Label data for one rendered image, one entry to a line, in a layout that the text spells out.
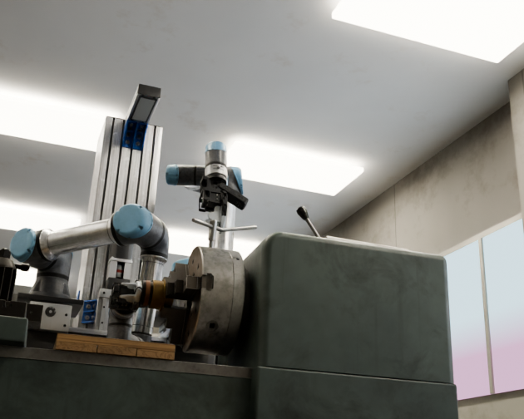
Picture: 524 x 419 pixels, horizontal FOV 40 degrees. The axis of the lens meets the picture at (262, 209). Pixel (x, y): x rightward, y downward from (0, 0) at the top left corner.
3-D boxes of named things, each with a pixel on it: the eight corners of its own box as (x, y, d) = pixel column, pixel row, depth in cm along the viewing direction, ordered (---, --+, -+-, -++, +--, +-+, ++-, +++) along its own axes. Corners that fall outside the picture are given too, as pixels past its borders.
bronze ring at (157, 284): (170, 284, 216) (140, 281, 213) (176, 277, 207) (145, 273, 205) (167, 315, 212) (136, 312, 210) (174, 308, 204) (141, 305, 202)
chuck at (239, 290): (212, 355, 226) (223, 256, 233) (239, 357, 197) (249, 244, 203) (201, 353, 226) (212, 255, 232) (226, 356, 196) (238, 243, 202)
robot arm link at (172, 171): (184, 165, 302) (165, 157, 253) (210, 166, 301) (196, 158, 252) (183, 193, 302) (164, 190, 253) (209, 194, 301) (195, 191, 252)
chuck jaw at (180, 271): (197, 298, 216) (194, 273, 226) (200, 286, 214) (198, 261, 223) (160, 294, 213) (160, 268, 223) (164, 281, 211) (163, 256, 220)
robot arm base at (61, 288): (26, 304, 262) (30, 278, 266) (67, 309, 267) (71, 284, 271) (28, 295, 249) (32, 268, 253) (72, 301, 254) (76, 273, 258)
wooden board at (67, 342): (150, 378, 218) (151, 365, 219) (174, 359, 186) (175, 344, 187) (49, 369, 210) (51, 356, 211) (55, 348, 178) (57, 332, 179)
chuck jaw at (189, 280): (202, 288, 211) (212, 274, 201) (201, 304, 208) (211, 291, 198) (165, 283, 208) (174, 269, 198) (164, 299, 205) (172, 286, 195)
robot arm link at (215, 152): (227, 154, 255) (226, 138, 248) (228, 178, 249) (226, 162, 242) (205, 155, 255) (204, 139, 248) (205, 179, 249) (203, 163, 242)
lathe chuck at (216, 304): (201, 353, 226) (212, 255, 232) (226, 356, 196) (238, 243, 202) (174, 351, 223) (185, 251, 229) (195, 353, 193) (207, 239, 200)
